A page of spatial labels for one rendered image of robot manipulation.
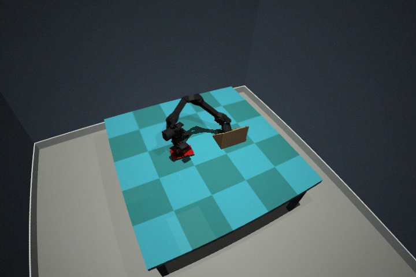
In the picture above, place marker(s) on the red circuit board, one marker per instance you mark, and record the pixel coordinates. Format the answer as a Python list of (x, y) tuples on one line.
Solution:
[(177, 154)]

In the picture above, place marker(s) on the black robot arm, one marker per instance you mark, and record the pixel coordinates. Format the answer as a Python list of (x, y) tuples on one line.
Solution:
[(174, 129)]

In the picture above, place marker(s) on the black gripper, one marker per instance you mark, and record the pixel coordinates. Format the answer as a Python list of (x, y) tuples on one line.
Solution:
[(178, 143)]

